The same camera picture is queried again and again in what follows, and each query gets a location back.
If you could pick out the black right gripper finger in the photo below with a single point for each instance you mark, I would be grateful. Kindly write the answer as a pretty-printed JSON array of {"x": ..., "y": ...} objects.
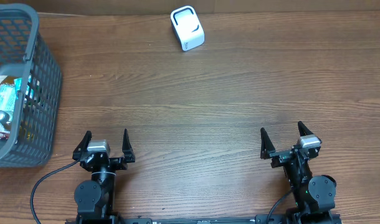
[
  {"x": 303, "y": 130},
  {"x": 267, "y": 147}
]

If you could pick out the clear plastic snack bag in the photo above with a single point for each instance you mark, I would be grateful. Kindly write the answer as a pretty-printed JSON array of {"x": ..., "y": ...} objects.
[{"x": 7, "y": 99}]

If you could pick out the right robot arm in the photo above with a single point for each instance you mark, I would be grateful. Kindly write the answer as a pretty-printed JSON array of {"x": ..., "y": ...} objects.
[{"x": 314, "y": 195}]

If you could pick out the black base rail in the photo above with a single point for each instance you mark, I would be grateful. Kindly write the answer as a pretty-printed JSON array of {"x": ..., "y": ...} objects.
[{"x": 202, "y": 221}]

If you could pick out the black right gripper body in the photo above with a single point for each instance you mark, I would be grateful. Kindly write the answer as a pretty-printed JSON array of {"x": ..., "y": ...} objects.
[{"x": 281, "y": 157}]

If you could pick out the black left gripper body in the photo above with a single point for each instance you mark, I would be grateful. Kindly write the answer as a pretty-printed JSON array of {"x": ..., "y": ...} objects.
[{"x": 116, "y": 163}]

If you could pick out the green white tissue pack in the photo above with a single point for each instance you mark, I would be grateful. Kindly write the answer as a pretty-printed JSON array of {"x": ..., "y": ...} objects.
[{"x": 17, "y": 85}]

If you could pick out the white barcode scanner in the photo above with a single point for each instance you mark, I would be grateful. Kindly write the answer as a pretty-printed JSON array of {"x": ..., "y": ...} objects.
[{"x": 187, "y": 27}]

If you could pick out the grey plastic mesh basket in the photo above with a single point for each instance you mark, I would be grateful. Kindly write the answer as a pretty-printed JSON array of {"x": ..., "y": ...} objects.
[{"x": 24, "y": 54}]

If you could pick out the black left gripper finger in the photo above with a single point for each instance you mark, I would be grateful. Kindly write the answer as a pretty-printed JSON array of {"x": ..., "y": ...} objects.
[
  {"x": 127, "y": 149},
  {"x": 82, "y": 146}
]

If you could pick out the yellow dish soap bottle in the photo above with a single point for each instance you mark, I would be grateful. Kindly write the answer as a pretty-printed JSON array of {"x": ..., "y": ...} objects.
[{"x": 5, "y": 121}]

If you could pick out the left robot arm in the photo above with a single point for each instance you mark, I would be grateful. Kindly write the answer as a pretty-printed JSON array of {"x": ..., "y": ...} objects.
[{"x": 95, "y": 197}]

